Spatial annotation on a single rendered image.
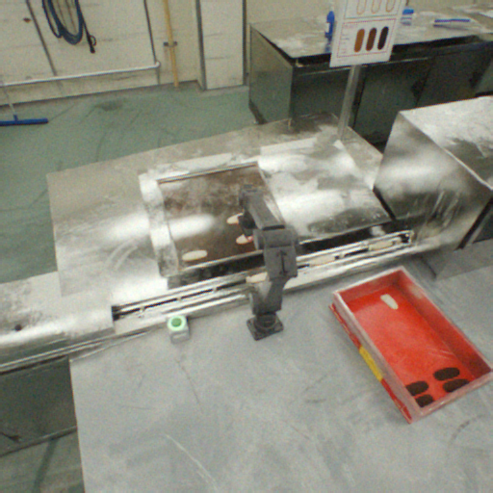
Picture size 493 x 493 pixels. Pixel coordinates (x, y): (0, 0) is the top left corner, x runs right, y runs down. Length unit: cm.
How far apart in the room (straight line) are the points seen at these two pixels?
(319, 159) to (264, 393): 116
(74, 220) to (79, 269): 32
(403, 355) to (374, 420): 26
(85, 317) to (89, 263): 35
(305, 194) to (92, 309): 103
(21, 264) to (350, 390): 243
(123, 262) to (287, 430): 93
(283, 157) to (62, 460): 185
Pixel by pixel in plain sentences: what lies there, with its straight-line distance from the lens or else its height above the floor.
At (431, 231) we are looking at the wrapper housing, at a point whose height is 100.
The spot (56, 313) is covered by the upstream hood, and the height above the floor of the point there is 92.
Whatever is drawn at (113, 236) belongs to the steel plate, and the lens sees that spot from 175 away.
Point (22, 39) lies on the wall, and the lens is 479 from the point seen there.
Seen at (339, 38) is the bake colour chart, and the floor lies 141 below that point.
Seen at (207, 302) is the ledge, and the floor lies 86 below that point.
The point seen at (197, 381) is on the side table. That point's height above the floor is 82.
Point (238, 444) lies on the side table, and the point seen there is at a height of 82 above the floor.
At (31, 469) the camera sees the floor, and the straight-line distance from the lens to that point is 229.
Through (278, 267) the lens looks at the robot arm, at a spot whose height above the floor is 131.
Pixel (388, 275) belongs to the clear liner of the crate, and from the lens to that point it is 149.
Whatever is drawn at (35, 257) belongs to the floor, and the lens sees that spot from 304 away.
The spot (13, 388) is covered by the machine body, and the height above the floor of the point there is 69.
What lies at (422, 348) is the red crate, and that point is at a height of 82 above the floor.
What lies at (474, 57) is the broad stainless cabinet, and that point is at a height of 83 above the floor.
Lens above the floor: 201
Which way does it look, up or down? 48 degrees down
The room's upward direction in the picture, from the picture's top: 1 degrees clockwise
